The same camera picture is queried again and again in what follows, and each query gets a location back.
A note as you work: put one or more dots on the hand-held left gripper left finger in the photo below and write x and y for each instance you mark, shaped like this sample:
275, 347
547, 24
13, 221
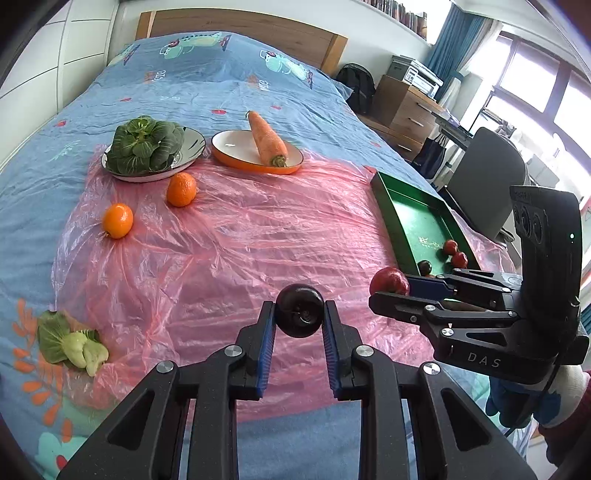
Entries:
267, 350

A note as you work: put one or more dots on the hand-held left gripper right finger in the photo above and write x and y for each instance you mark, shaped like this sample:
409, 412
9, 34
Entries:
331, 350

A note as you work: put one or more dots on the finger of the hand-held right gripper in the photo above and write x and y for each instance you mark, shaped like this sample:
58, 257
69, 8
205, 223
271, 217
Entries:
397, 304
427, 286

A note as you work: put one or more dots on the dark purple plum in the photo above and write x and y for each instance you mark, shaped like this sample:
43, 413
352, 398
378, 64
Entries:
424, 266
299, 310

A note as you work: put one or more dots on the small red apple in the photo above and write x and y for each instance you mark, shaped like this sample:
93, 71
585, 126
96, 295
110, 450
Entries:
459, 260
450, 247
390, 280

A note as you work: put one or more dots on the green tray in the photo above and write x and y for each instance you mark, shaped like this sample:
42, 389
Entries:
415, 217

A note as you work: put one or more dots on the person's right hand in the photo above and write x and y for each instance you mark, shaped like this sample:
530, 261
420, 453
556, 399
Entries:
517, 404

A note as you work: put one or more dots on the grey chair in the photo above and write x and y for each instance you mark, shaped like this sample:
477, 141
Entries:
489, 175

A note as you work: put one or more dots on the navy blue bag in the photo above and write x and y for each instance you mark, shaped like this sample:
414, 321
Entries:
436, 159

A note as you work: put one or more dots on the pink plastic sheet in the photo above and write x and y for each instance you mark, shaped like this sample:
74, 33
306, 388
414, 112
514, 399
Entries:
277, 221

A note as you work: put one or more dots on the wooden drawer cabinet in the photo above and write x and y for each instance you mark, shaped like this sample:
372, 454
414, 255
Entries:
406, 110

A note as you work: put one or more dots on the rough-skinned orange mandarin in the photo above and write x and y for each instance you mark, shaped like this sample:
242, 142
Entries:
181, 189

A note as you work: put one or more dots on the cut bok choy piece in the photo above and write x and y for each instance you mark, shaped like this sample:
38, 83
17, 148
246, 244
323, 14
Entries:
74, 346

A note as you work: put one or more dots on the smooth orange mandarin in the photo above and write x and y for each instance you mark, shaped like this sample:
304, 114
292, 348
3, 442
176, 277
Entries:
117, 221

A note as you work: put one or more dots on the window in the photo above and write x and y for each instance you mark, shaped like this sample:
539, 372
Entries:
531, 78

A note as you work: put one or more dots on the orange oval dish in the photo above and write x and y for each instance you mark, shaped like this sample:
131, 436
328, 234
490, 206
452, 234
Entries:
231, 145

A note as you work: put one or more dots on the black backpack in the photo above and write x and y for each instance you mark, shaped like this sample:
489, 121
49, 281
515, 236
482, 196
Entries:
360, 87

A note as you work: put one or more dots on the grey printer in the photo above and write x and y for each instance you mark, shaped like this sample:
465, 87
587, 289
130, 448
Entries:
415, 76

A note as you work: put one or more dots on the carrot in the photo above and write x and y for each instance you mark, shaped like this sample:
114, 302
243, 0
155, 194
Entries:
265, 138

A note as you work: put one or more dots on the grey patterned plate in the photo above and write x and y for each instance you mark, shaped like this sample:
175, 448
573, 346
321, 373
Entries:
191, 145

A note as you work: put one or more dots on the whole green bok choy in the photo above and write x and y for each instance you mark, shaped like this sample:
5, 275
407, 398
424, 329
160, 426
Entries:
143, 145

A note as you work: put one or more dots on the blue curtain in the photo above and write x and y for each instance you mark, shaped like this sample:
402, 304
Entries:
461, 41

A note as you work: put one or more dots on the blue printed bed sheet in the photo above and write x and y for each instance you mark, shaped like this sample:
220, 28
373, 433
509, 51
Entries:
207, 83

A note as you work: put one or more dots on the row of books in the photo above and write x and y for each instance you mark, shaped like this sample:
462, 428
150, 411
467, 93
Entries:
401, 11

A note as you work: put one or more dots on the wooden headboard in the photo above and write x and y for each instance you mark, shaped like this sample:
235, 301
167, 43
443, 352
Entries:
277, 32

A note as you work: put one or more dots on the white wardrobe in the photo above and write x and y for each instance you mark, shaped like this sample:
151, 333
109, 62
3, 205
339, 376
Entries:
55, 55

